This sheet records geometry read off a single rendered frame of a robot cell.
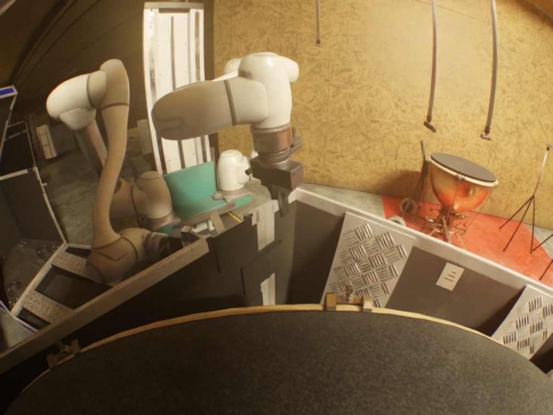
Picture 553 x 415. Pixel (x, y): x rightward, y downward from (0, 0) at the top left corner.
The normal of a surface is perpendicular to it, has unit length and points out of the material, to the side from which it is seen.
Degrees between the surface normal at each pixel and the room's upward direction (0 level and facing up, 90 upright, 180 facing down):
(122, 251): 75
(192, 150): 90
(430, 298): 90
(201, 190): 90
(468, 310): 90
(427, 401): 0
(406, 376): 0
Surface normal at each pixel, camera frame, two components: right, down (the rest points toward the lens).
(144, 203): 0.35, 0.46
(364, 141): -0.32, 0.47
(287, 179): -0.64, 0.52
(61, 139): 0.97, 0.12
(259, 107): 0.16, 0.65
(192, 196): 0.66, 0.37
